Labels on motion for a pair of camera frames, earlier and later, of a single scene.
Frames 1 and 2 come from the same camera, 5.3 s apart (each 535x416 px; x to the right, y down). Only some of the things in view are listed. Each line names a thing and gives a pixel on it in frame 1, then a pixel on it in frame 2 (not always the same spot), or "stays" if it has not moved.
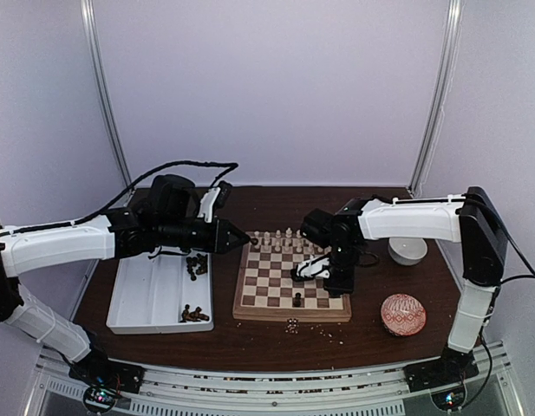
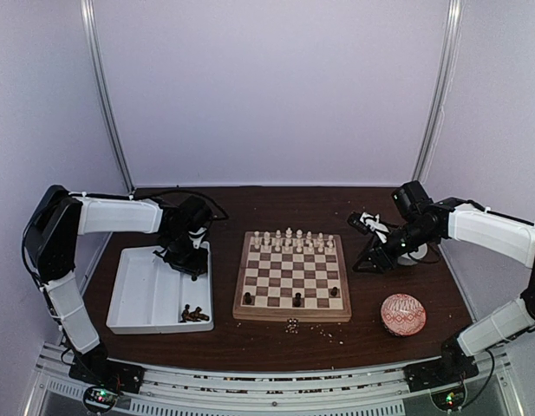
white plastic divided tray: [159, 295] stays
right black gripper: [336, 289] -> [380, 256]
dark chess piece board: [296, 303] stays
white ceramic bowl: [407, 251] stays
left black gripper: [218, 242] -> [194, 265]
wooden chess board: [266, 289] stays
